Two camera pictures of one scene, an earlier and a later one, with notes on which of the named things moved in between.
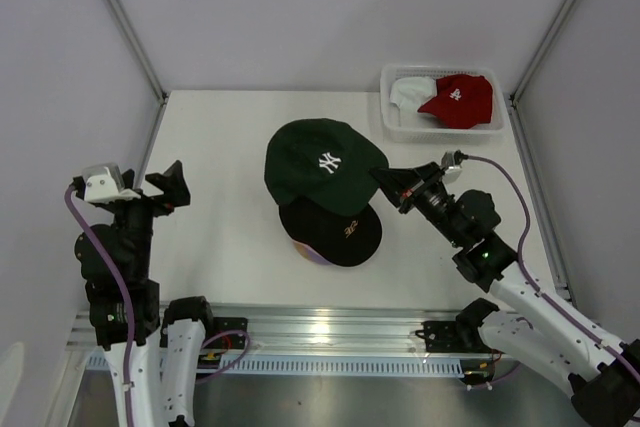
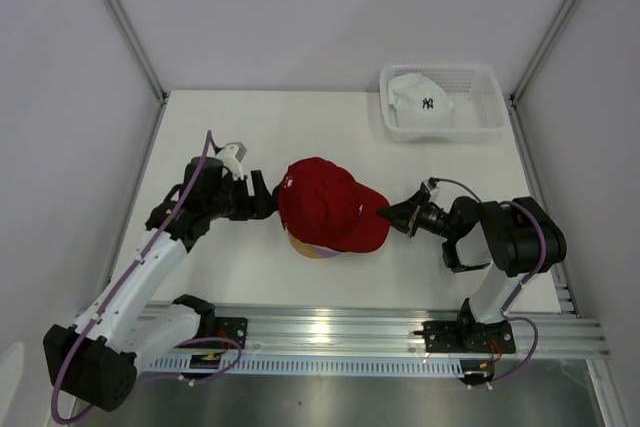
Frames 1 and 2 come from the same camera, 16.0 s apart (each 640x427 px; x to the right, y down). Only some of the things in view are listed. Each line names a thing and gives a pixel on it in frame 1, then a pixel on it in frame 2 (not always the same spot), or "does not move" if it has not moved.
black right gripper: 396,182 to 407,215
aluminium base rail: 236,330 does not move
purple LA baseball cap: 316,257 to 325,252
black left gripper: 173,187 to 259,206
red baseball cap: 461,101 to 321,202
